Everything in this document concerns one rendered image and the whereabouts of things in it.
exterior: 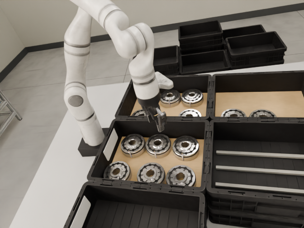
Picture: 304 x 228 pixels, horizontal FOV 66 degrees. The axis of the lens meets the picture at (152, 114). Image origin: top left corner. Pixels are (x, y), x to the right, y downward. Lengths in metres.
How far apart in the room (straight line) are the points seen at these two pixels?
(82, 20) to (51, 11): 3.43
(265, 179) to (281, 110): 0.35
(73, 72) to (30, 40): 3.76
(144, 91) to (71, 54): 0.34
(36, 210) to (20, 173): 1.32
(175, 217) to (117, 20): 0.61
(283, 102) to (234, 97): 0.20
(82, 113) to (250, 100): 0.75
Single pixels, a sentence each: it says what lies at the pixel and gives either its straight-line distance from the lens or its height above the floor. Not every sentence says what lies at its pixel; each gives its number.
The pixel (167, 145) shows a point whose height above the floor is 0.86.
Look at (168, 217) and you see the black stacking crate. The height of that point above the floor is 0.83.
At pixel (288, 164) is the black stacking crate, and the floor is 0.83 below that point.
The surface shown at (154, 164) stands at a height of 0.86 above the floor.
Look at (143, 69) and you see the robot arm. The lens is 0.65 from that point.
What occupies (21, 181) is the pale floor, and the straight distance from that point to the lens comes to 2.43.
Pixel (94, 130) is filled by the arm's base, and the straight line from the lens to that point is 1.11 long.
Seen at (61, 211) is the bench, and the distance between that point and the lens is 1.13.
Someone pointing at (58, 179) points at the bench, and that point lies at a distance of 1.23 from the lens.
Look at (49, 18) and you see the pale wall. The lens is 4.37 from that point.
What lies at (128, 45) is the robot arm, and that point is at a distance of 0.60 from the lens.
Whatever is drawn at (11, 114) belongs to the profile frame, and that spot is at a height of 0.14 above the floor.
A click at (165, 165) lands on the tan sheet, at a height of 0.83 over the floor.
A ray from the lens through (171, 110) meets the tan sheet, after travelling 1.11.
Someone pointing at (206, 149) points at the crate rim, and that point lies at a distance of 0.82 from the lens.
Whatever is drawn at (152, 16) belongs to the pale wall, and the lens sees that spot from 3.91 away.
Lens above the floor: 1.57
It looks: 42 degrees down
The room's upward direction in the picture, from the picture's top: 15 degrees counter-clockwise
